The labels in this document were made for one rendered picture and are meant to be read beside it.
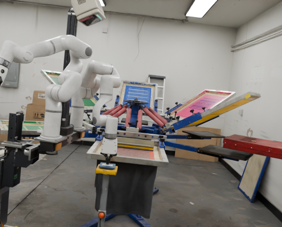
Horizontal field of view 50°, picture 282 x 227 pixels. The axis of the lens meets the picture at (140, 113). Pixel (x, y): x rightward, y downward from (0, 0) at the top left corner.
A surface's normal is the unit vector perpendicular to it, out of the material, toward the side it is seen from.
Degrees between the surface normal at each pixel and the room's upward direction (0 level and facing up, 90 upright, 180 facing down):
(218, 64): 90
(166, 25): 90
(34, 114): 90
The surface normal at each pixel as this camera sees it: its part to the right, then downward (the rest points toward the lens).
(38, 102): 0.11, 0.12
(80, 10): -0.11, 0.07
